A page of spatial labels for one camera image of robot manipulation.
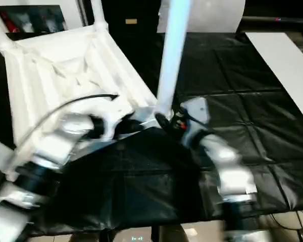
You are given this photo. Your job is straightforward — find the white flat board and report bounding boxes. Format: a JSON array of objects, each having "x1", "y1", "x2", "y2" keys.
[{"x1": 245, "y1": 32, "x2": 303, "y2": 127}]

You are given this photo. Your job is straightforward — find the black box with yellow label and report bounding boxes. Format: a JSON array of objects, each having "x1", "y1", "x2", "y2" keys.
[{"x1": 101, "y1": 0, "x2": 165, "y2": 35}]

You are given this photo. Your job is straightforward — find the white plastic table top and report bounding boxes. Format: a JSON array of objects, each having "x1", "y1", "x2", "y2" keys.
[{"x1": 0, "y1": 24, "x2": 162, "y2": 152}]

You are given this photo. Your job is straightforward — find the white cabinet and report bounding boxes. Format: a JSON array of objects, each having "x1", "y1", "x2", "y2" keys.
[{"x1": 0, "y1": 0, "x2": 86, "y2": 33}]

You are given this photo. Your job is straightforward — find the loose grey floor cables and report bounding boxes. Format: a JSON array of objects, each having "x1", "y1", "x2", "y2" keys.
[{"x1": 270, "y1": 212, "x2": 303, "y2": 237}]

